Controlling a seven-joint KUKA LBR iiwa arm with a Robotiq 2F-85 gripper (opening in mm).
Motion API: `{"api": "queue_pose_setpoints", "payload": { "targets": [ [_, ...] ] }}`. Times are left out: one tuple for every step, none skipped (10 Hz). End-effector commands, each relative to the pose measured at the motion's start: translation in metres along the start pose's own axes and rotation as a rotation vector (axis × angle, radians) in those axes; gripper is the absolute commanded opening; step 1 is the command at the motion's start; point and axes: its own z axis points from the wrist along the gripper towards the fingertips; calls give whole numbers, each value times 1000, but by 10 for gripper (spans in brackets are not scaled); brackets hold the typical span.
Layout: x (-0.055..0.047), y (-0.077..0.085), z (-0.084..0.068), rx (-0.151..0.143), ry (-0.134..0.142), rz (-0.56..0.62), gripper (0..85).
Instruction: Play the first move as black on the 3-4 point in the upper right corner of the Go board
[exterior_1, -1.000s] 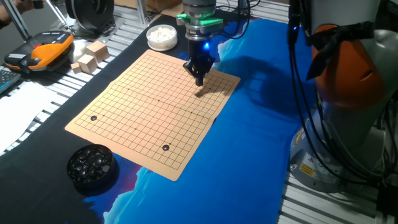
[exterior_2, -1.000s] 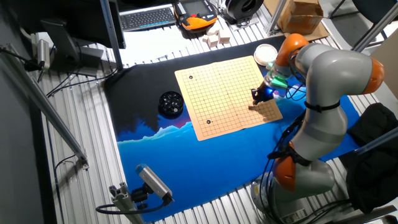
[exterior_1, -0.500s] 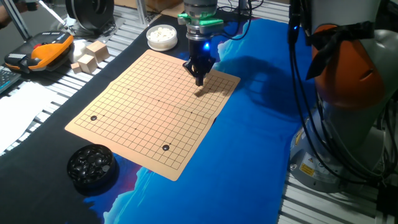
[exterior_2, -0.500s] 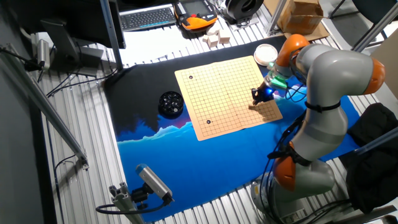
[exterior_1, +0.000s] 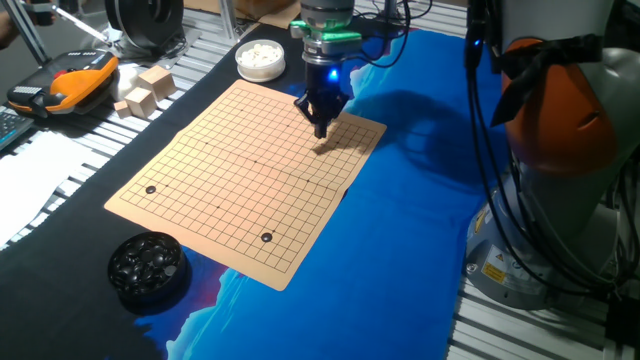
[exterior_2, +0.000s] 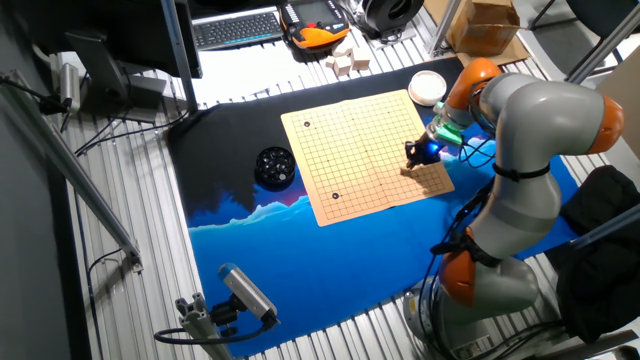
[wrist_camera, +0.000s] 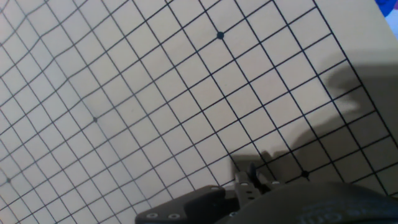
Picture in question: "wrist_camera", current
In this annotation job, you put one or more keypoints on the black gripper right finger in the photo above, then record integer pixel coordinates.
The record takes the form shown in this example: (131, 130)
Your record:
(267, 183)

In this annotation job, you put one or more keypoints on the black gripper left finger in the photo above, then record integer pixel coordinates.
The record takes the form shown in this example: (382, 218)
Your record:
(192, 205)

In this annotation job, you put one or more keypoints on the tan go board with grid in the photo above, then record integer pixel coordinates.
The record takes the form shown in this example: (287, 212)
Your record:
(155, 93)

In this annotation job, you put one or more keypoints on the blue and black landscape mat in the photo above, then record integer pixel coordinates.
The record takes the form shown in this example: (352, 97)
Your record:
(390, 9)

